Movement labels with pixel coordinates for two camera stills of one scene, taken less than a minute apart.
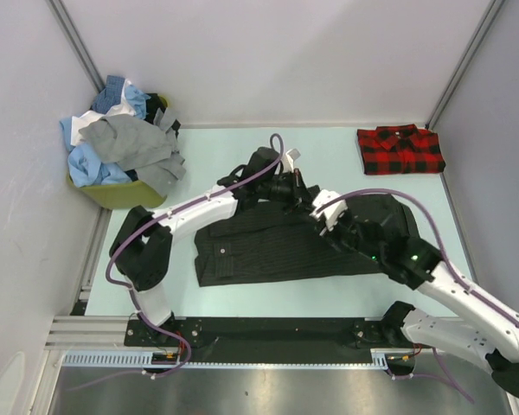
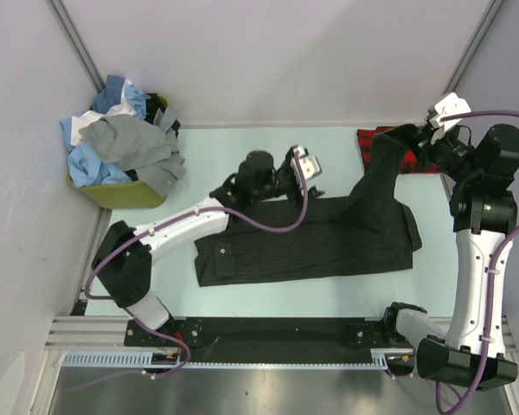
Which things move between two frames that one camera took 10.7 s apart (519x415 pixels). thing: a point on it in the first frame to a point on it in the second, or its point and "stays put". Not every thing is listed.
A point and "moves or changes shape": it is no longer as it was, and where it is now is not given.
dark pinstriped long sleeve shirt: x=284 y=240 moves or changes shape
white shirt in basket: x=80 y=121 stays put
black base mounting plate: x=264 y=340 stays put
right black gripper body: x=345 y=233 to x=453 y=157
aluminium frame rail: x=90 y=333 stays put
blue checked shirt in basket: x=111 y=96 stays put
